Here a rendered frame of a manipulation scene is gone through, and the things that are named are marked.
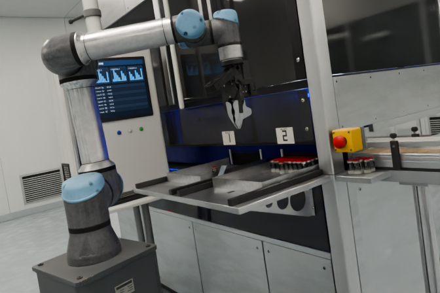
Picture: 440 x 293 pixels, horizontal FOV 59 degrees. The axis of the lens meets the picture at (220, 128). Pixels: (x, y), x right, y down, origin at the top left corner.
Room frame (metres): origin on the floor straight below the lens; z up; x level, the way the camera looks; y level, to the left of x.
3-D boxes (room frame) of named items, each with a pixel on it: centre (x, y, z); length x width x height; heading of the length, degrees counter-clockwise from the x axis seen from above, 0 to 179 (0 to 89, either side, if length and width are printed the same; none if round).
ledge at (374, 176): (1.25, -0.45, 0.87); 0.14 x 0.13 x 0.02; 126
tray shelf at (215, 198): (1.46, 0.00, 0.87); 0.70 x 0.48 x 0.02; 36
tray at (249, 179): (1.37, -0.16, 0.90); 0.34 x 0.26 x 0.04; 127
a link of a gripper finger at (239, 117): (1.20, -0.08, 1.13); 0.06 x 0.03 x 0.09; 126
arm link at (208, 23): (1.20, 0.03, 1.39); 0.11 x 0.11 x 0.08; 88
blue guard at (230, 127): (2.10, 0.26, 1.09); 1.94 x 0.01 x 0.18; 36
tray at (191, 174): (1.64, 0.04, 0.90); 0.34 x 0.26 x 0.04; 126
